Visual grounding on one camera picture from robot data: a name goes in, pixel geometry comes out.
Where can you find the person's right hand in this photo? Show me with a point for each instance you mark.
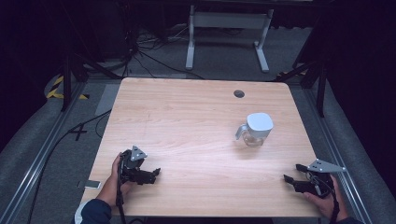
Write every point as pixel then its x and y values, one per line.
pixel 325 203

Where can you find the white metal desk frame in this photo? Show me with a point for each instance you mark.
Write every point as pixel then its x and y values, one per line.
pixel 229 20

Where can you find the clear pitcher with white lid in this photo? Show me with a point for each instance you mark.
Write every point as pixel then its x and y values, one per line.
pixel 256 128

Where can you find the black tripod stand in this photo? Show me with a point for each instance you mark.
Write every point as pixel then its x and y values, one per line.
pixel 67 84

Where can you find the yellow black hazard tape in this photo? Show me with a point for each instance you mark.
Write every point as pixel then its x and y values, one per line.
pixel 56 91

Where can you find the black metal stand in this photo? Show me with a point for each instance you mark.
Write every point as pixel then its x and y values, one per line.
pixel 320 90

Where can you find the person's left hand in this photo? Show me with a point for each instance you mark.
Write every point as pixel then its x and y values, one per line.
pixel 115 177

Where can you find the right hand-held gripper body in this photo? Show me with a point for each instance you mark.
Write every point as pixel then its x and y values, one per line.
pixel 317 183

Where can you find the aluminium floor rail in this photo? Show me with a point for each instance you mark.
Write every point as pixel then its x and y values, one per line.
pixel 37 161
pixel 336 149

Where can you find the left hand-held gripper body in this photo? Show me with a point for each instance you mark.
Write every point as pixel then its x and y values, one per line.
pixel 134 171

